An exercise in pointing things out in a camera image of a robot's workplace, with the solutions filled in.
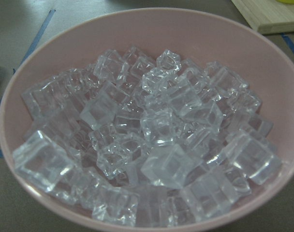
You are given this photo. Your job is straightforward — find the clear ice cubes pile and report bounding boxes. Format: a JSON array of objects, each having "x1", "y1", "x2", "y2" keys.
[{"x1": 13, "y1": 46, "x2": 282, "y2": 228}]

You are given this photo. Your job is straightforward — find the pink bowl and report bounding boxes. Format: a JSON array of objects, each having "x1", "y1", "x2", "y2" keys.
[{"x1": 0, "y1": 8, "x2": 294, "y2": 232}]

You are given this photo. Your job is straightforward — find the wooden cutting board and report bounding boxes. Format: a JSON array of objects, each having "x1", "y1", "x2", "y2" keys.
[{"x1": 232, "y1": 0, "x2": 294, "y2": 35}]

